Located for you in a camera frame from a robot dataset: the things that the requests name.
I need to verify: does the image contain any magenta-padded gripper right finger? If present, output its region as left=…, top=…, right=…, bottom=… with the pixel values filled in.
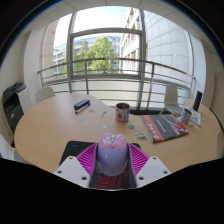
left=127, top=142, right=172, bottom=189

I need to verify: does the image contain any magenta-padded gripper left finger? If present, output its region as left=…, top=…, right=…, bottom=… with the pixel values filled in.
left=53, top=141, right=99, bottom=189

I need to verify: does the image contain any pink and lilac computer mouse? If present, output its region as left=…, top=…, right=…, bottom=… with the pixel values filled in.
left=95, top=132, right=130, bottom=178

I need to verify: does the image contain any black mouse pad, red-blue print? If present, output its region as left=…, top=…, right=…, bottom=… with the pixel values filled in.
left=59, top=140, right=142, bottom=190

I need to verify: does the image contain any blue and yellow sticker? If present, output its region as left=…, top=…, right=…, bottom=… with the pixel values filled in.
left=134, top=132, right=149, bottom=141

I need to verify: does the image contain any red and grey magazine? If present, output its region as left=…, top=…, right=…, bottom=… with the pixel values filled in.
left=139, top=113, right=190, bottom=144

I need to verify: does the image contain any black and blue case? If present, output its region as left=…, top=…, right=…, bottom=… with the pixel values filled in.
left=73, top=98, right=92, bottom=115

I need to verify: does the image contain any white chair with wooden legs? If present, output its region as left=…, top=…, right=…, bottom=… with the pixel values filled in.
left=0, top=133, right=28, bottom=164

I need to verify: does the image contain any white and blue card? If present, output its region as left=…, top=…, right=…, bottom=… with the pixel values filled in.
left=189, top=109, right=203, bottom=126

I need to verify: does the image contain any white plastic chair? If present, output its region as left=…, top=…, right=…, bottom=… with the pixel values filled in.
left=34, top=86, right=56, bottom=105
left=160, top=83, right=184, bottom=117

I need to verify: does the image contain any black upright device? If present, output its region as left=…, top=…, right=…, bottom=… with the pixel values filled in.
left=192, top=90, right=204, bottom=112

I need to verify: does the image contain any black and white office printer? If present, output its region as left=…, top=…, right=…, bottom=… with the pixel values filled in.
left=2, top=80, right=34, bottom=132

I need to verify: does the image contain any grey metal railing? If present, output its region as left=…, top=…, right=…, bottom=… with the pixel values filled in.
left=37, top=57, right=197, bottom=109

